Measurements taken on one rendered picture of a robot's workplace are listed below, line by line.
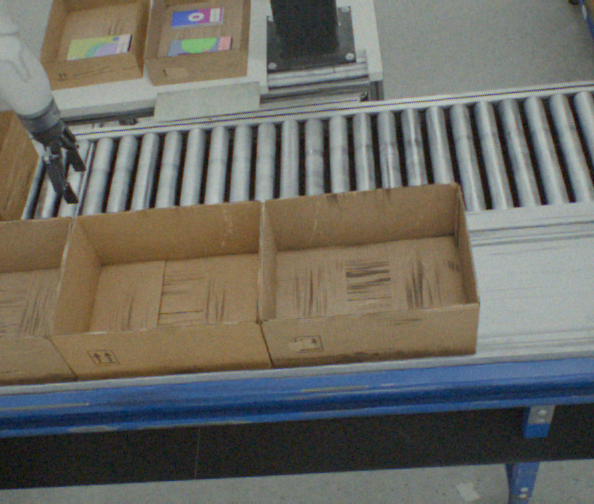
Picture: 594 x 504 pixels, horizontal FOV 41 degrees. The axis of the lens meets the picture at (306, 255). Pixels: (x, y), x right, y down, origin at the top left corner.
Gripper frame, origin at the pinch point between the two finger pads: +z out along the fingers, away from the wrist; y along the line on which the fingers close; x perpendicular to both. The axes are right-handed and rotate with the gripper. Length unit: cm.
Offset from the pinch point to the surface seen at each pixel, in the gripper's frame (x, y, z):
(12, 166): 17.5, 6.8, -0.3
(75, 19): 18, 81, 10
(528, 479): -104, -64, 47
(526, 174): -111, -1, 11
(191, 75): -24, 46, 8
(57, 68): 15, 48, 3
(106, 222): -18.5, -29.4, -16.9
